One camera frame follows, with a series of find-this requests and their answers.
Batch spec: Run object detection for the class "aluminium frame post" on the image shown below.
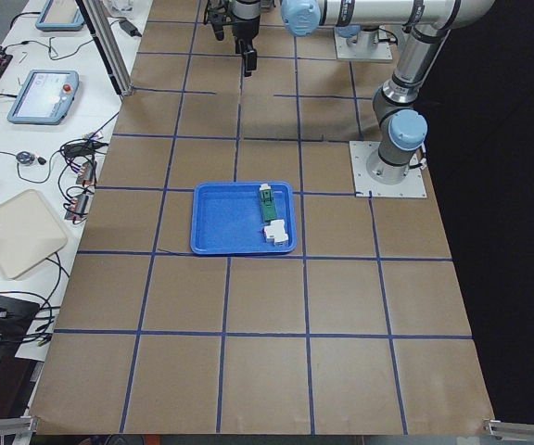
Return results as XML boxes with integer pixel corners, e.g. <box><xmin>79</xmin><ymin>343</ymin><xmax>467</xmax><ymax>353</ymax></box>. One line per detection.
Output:
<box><xmin>76</xmin><ymin>0</ymin><xmax>133</xmax><ymax>97</ymax></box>

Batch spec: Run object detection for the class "white circuit breaker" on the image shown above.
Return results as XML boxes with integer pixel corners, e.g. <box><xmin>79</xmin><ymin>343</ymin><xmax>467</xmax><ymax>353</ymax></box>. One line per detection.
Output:
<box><xmin>262</xmin><ymin>219</ymin><xmax>289</xmax><ymax>247</ymax></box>

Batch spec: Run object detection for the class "aluminium corner bracket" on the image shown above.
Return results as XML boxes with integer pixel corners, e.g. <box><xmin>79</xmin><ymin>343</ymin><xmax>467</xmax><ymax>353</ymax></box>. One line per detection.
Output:
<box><xmin>0</xmin><ymin>416</ymin><xmax>39</xmax><ymax>439</ymax></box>
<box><xmin>483</xmin><ymin>419</ymin><xmax>534</xmax><ymax>441</ymax></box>

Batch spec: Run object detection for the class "blue plastic tray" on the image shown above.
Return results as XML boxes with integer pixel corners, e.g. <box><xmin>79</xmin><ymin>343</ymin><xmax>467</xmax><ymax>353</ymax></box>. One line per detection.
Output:
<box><xmin>190</xmin><ymin>182</ymin><xmax>298</xmax><ymax>256</ymax></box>

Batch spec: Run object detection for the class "far blue teach pendant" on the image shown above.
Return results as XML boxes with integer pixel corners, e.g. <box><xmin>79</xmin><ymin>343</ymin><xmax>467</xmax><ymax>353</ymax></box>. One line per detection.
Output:
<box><xmin>35</xmin><ymin>0</ymin><xmax>84</xmax><ymax>32</ymax></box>

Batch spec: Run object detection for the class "left aluminium corner bracket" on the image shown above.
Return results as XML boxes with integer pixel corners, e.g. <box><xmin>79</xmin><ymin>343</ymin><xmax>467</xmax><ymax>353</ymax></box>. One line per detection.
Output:
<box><xmin>0</xmin><ymin>416</ymin><xmax>39</xmax><ymax>439</ymax></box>

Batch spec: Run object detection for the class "beige plastic tray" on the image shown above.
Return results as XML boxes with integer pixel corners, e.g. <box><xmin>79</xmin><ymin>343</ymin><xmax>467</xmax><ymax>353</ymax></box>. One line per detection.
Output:
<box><xmin>0</xmin><ymin>189</ymin><xmax>68</xmax><ymax>279</ymax></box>

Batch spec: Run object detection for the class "near blue teach pendant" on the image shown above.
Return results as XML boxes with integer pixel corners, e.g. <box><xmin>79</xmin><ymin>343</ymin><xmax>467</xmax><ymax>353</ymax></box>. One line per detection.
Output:
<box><xmin>6</xmin><ymin>70</ymin><xmax>80</xmax><ymax>125</ymax></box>

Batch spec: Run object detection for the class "small circuit board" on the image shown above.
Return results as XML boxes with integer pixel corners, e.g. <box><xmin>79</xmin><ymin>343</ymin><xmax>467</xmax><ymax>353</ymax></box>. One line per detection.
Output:
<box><xmin>64</xmin><ymin>193</ymin><xmax>90</xmax><ymax>223</ymax></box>
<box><xmin>76</xmin><ymin>159</ymin><xmax>97</xmax><ymax>186</ymax></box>

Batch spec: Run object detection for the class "right aluminium corner bracket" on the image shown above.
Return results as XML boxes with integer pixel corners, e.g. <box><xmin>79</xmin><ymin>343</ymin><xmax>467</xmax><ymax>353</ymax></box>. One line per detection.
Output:
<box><xmin>483</xmin><ymin>419</ymin><xmax>534</xmax><ymax>441</ymax></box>

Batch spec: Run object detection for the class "black power adapter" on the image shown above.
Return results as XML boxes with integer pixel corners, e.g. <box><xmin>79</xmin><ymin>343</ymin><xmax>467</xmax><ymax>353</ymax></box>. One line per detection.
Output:
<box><xmin>119</xmin><ymin>19</ymin><xmax>142</xmax><ymax>37</ymax></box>

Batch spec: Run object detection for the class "green terminal block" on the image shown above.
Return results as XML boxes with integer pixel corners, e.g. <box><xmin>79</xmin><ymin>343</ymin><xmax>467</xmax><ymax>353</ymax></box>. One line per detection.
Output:
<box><xmin>259</xmin><ymin>184</ymin><xmax>278</xmax><ymax>223</ymax></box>

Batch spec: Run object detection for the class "lower small circuit board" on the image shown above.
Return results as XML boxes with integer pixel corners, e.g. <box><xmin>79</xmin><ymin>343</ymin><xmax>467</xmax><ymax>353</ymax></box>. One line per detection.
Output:
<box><xmin>64</xmin><ymin>193</ymin><xmax>90</xmax><ymax>223</ymax></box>

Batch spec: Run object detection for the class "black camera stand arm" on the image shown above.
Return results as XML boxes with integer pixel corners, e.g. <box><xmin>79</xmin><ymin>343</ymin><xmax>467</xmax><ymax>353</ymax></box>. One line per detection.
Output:
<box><xmin>0</xmin><ymin>308</ymin><xmax>28</xmax><ymax>339</ymax></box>

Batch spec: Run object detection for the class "blue teach pendant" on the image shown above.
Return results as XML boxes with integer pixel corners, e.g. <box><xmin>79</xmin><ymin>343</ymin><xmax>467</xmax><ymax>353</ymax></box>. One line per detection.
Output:
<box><xmin>6</xmin><ymin>70</ymin><xmax>80</xmax><ymax>125</ymax></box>
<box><xmin>35</xmin><ymin>0</ymin><xmax>84</xmax><ymax>32</ymax></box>

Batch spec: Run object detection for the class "round silver puck device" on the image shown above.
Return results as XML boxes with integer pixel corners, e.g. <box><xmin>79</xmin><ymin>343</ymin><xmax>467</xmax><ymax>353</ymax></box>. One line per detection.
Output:
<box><xmin>16</xmin><ymin>151</ymin><xmax>36</xmax><ymax>166</ymax></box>

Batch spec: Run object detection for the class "upper small circuit board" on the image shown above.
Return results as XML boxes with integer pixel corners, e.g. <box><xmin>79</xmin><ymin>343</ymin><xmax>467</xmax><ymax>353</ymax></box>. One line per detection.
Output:
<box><xmin>76</xmin><ymin>159</ymin><xmax>97</xmax><ymax>186</ymax></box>

